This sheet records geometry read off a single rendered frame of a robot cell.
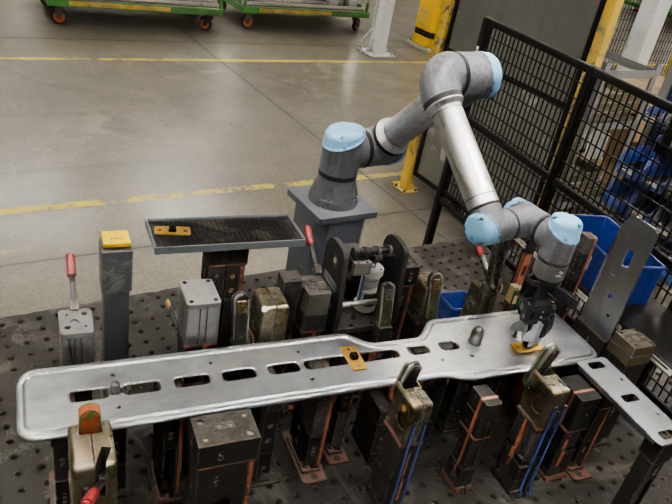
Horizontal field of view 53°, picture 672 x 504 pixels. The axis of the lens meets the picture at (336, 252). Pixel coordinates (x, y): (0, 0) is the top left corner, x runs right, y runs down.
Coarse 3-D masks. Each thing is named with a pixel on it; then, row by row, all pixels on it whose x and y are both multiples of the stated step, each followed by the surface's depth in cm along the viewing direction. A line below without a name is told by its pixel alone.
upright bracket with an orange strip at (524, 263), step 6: (528, 240) 181; (528, 246) 181; (534, 246) 182; (528, 252) 182; (522, 258) 184; (528, 258) 184; (522, 264) 184; (528, 264) 185; (516, 270) 186; (522, 270) 185; (516, 276) 186; (522, 276) 187; (516, 282) 187; (522, 282) 188
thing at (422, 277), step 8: (424, 272) 182; (424, 280) 178; (416, 288) 180; (424, 288) 176; (416, 296) 180; (424, 296) 177; (408, 304) 184; (416, 304) 180; (408, 312) 185; (416, 312) 181; (408, 320) 186; (416, 320) 181; (424, 320) 181; (408, 328) 186; (416, 328) 182; (400, 336) 190; (408, 336) 186; (416, 336) 184
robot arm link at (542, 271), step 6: (534, 264) 158; (540, 264) 156; (546, 264) 162; (534, 270) 158; (540, 270) 156; (546, 270) 155; (552, 270) 154; (558, 270) 154; (564, 270) 155; (540, 276) 156; (546, 276) 155; (552, 276) 155; (558, 276) 155; (564, 276) 157; (552, 282) 156
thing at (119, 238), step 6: (102, 234) 154; (108, 234) 154; (114, 234) 155; (120, 234) 155; (126, 234) 156; (102, 240) 152; (108, 240) 152; (114, 240) 153; (120, 240) 153; (126, 240) 153; (108, 246) 151; (114, 246) 152; (120, 246) 152; (126, 246) 153
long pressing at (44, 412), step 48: (336, 336) 162; (432, 336) 169; (576, 336) 180; (48, 384) 133; (96, 384) 135; (240, 384) 142; (288, 384) 145; (336, 384) 148; (384, 384) 151; (48, 432) 123
